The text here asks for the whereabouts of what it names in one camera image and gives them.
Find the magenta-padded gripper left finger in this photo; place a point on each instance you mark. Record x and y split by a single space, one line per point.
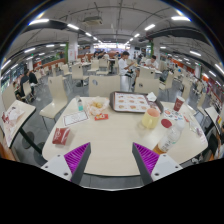
58 165

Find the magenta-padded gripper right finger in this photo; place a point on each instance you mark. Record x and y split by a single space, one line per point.
163 165

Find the clear white-capped drink bottle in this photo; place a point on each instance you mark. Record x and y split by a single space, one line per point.
169 137

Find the red paper food pouch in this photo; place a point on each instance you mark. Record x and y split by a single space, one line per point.
61 136

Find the pale yellow mug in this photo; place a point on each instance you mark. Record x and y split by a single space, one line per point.
150 119

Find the clear plastic wrapper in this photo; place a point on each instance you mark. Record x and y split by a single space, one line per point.
194 127

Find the white paper card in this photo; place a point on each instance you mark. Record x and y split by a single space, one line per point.
75 118

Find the white neighbouring table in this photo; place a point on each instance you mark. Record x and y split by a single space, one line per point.
28 110
211 115

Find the red paper cup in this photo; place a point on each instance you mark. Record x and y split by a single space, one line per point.
178 104

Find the small clear sanitizer bottle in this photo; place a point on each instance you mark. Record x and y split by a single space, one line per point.
79 105

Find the small red sauce packet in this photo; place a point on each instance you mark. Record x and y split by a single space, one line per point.
101 117

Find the cream plastic chair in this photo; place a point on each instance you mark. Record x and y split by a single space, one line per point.
56 96
146 86
104 86

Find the white paper napkin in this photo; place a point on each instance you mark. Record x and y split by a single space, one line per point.
151 96

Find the printed paper tray liner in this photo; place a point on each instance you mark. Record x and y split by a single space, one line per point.
131 101

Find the crumpled food wrapper bag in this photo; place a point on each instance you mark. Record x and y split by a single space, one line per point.
97 105

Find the person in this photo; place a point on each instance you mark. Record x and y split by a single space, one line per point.
152 62
123 65
24 80
32 78

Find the group of cream chairs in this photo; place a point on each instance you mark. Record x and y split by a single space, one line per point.
78 71

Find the group of ceiling lights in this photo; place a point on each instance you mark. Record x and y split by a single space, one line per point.
38 21

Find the ceiling air conditioner unit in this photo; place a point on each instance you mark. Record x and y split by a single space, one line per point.
92 20

